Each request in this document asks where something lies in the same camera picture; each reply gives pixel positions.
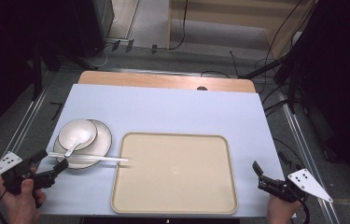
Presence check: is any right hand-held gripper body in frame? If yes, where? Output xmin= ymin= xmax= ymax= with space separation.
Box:
xmin=258 ymin=168 xmax=334 ymax=203

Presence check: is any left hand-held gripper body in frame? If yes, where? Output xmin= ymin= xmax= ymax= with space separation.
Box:
xmin=0 ymin=151 xmax=55 ymax=195

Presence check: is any white ceramic spoon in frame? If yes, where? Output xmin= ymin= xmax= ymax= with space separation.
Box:
xmin=64 ymin=129 xmax=93 ymax=158

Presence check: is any white bowl with black rim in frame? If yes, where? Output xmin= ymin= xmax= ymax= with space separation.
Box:
xmin=57 ymin=119 xmax=98 ymax=152

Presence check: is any white plate with black rim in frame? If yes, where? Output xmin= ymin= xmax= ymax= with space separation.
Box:
xmin=52 ymin=119 xmax=113 ymax=171

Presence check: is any beige plastic tray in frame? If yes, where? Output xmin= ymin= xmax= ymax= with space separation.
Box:
xmin=110 ymin=132 xmax=238 ymax=216

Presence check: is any person's left hand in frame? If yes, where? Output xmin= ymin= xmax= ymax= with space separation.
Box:
xmin=0 ymin=167 xmax=48 ymax=224

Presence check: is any person's right hand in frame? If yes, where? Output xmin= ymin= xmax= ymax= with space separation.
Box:
xmin=267 ymin=194 xmax=303 ymax=224

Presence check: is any black stand leg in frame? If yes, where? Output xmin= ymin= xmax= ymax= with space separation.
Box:
xmin=237 ymin=55 xmax=292 ymax=80

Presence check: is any pale blue table board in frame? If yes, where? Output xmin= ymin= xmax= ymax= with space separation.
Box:
xmin=36 ymin=83 xmax=297 ymax=217

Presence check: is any wooden table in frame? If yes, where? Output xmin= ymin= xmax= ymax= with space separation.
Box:
xmin=77 ymin=70 xmax=257 ymax=93

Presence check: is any black cabinet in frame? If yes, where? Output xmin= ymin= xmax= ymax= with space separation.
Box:
xmin=73 ymin=0 xmax=115 ymax=59

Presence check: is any light wooden shelf unit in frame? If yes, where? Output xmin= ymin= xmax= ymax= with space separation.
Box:
xmin=167 ymin=0 xmax=315 ymax=60

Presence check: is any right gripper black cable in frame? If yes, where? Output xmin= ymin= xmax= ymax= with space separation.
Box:
xmin=298 ymin=199 xmax=311 ymax=224

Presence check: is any white floor cable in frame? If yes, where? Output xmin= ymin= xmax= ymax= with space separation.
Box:
xmin=83 ymin=43 xmax=114 ymax=68

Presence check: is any black hanging cable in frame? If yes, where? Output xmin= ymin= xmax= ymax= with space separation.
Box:
xmin=167 ymin=0 xmax=189 ymax=51

